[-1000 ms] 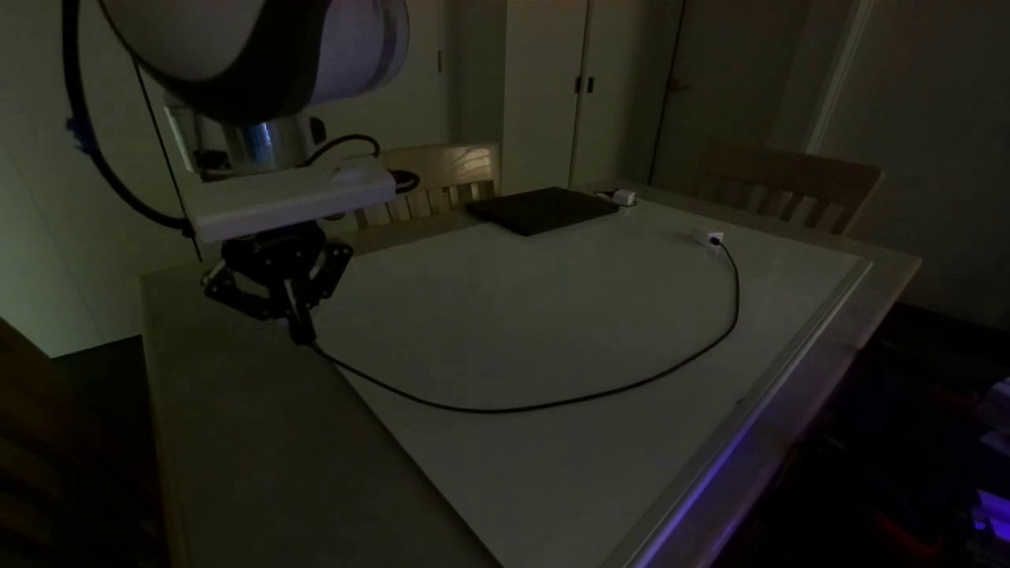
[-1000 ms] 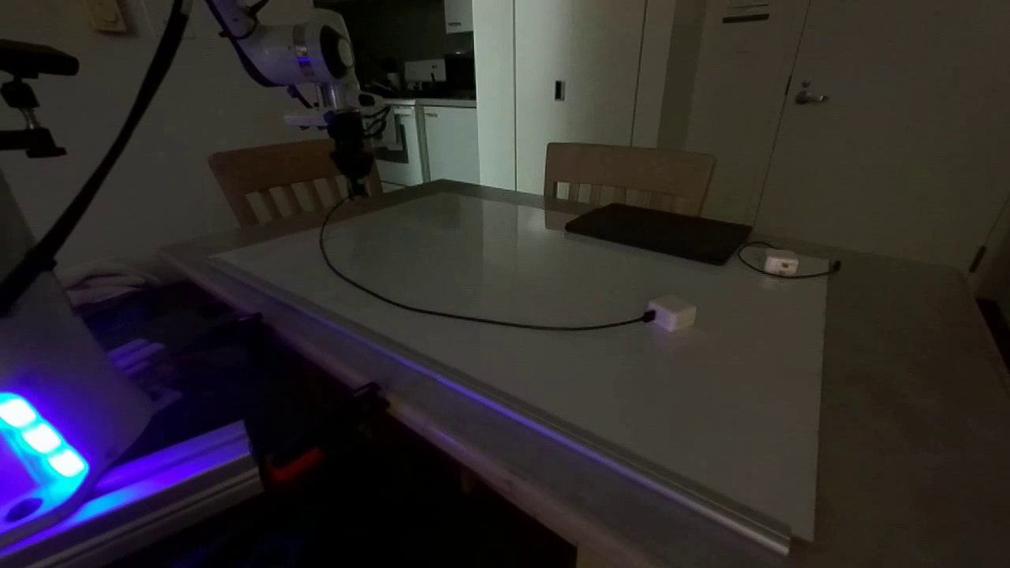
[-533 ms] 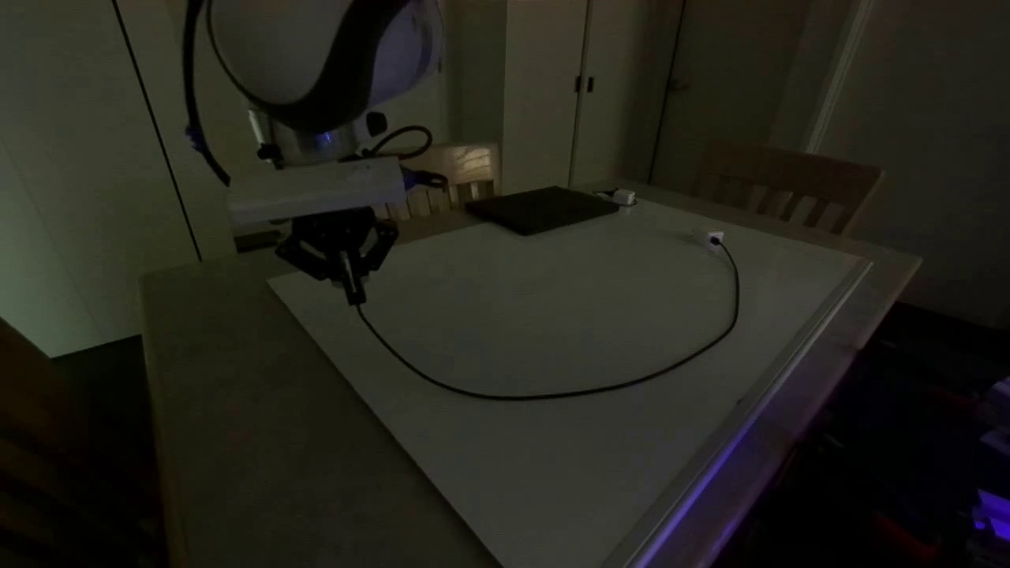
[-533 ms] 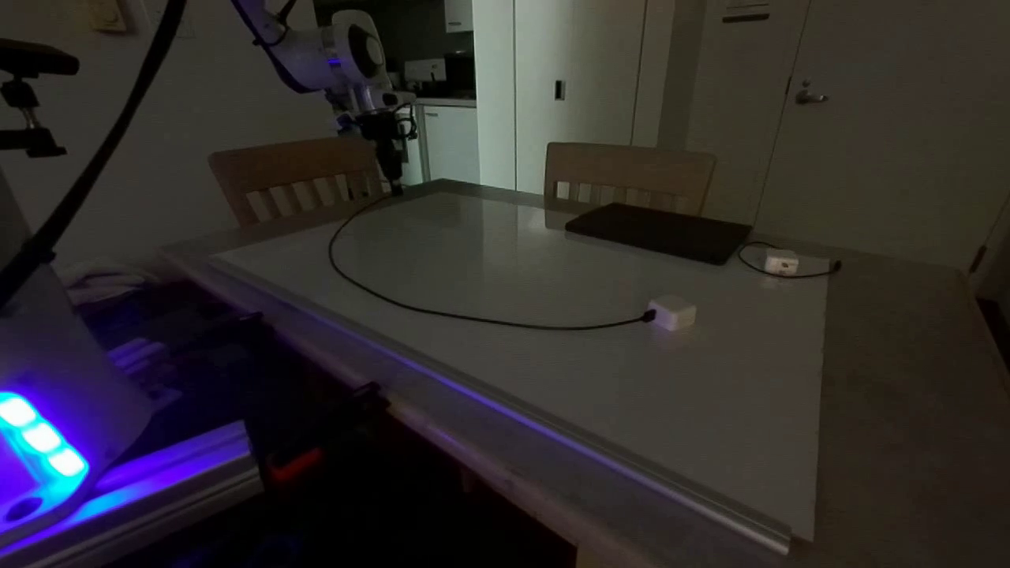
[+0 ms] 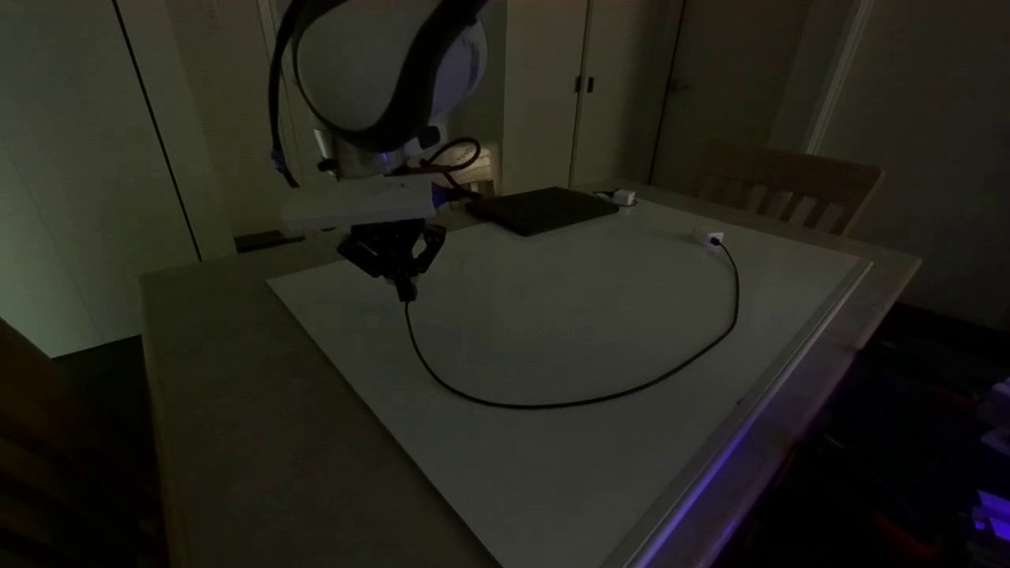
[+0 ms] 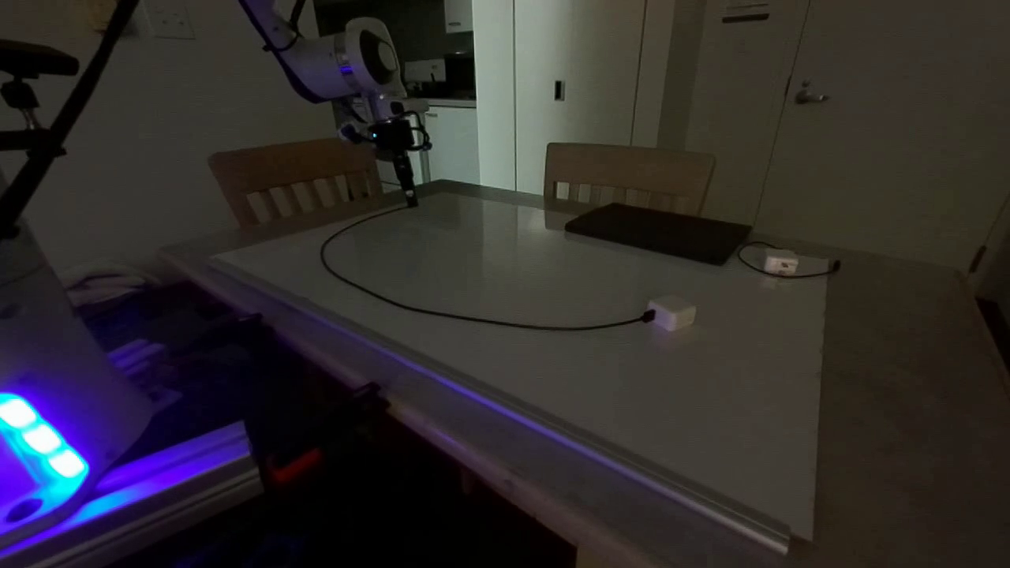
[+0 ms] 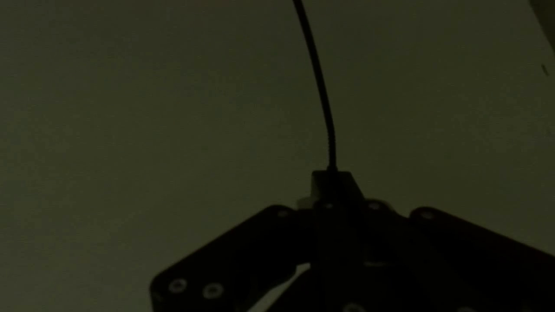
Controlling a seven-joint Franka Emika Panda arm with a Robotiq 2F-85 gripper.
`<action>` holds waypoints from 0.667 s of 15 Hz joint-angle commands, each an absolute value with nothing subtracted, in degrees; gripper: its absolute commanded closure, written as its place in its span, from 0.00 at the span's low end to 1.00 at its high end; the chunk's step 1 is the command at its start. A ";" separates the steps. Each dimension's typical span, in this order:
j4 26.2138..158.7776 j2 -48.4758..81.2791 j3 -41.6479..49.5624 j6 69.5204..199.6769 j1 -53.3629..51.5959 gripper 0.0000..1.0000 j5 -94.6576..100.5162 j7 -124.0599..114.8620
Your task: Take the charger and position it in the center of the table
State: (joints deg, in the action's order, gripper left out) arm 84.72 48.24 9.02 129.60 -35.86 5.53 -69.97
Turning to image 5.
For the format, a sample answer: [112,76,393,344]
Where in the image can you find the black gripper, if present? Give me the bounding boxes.
[336,218,451,310]

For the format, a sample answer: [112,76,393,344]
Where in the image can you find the black charger cable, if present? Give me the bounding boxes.
[401,241,746,415]

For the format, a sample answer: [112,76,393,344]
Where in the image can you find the white robot base blue lights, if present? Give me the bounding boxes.
[966,373,1010,551]

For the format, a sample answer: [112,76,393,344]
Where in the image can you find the white table mat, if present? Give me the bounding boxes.
[267,195,878,568]

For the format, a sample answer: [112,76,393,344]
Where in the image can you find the small black floor box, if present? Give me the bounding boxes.
[231,227,311,257]

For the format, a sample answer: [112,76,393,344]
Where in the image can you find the black closed laptop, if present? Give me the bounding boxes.
[466,182,625,241]

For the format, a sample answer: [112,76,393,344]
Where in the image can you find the white closet door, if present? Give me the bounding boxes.
[501,0,589,198]
[573,0,687,193]

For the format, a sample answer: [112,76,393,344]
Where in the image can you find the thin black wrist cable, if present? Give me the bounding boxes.
[422,137,485,202]

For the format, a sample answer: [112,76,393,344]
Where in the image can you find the thick black arm hose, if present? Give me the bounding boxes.
[267,0,322,193]

